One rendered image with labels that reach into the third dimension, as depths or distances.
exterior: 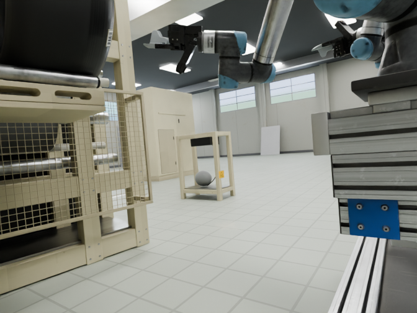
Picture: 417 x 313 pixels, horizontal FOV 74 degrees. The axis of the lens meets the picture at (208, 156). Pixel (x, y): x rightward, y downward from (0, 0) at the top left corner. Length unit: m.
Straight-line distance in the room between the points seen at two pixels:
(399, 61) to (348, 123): 0.14
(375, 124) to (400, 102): 0.05
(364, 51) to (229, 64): 0.51
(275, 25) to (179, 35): 0.32
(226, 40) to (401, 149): 0.64
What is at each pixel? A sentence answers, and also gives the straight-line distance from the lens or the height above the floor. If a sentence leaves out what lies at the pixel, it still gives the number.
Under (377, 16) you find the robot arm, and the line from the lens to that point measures 0.62.
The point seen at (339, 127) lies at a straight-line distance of 0.62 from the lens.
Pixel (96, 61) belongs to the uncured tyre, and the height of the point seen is 0.96.
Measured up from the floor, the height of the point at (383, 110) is 0.66.
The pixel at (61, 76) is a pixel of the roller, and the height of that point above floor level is 0.90.
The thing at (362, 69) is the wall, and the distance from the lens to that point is 14.12.
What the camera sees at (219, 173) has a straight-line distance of 3.16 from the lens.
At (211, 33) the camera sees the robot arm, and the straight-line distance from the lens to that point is 1.03.
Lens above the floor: 0.62
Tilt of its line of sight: 2 degrees down
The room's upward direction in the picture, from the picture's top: 5 degrees counter-clockwise
